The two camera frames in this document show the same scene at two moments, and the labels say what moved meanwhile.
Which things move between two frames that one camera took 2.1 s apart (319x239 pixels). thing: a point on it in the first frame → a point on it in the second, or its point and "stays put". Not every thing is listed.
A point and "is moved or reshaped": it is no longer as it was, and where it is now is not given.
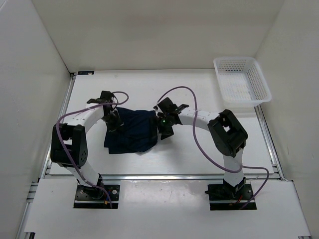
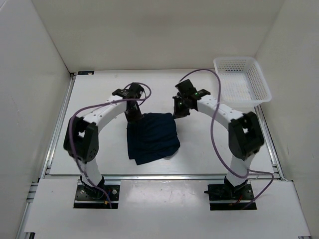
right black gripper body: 165,125 → 181,108
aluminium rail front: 190,177 stays put
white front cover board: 167,206 stays put
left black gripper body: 113,121 → 133,115
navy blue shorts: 138,133 is moved or reshaped
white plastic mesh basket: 241,81 stays put
